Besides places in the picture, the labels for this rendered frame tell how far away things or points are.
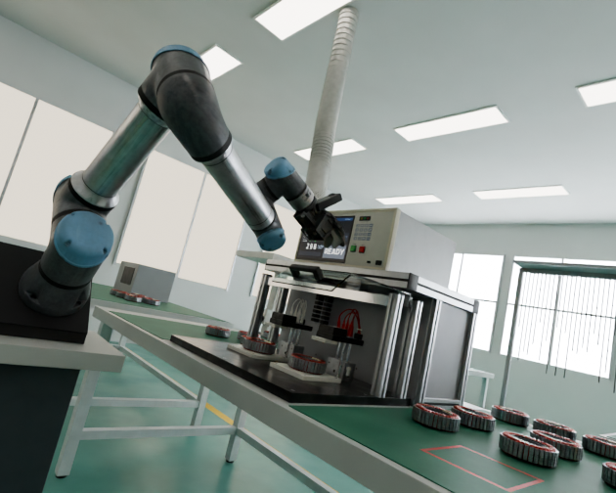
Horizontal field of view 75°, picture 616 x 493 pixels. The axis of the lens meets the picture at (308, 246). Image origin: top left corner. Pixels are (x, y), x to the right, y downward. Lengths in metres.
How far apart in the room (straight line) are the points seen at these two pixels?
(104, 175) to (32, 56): 4.97
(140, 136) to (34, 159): 4.74
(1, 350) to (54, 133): 4.86
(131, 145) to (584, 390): 7.07
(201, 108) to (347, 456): 0.67
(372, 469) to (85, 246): 0.72
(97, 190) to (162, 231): 4.96
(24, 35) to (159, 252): 2.92
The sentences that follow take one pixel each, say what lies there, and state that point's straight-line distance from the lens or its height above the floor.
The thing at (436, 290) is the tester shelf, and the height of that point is 1.10.
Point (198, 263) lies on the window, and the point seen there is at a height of 1.27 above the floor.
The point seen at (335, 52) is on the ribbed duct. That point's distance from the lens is 3.40.
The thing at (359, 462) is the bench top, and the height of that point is 0.73.
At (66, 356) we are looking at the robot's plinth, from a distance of 1.05.
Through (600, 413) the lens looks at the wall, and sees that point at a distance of 7.40.
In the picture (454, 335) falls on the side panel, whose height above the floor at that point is 0.98.
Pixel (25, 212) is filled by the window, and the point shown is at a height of 1.31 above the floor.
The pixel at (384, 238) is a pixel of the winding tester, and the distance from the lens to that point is 1.28.
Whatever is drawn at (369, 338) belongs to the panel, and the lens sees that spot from 1.39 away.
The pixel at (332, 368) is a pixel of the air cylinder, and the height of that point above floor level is 0.80.
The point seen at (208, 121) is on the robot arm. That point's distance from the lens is 0.82.
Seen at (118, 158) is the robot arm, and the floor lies 1.18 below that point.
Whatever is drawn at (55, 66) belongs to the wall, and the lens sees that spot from 5.98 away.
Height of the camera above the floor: 0.95
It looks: 9 degrees up
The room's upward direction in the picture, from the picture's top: 13 degrees clockwise
